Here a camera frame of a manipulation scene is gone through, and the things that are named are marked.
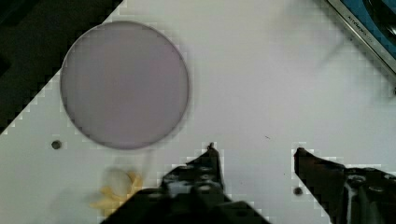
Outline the peeled banana toy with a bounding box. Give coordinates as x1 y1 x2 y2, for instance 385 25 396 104
90 169 143 217

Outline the black toaster oven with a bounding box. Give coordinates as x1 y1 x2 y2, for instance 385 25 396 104
324 0 396 75

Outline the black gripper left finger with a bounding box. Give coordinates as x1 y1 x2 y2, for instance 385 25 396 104
161 143 224 197

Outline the round grey plate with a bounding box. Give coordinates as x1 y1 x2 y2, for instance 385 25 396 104
60 21 190 149

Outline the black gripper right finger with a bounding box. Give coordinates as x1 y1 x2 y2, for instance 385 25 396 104
293 147 396 224

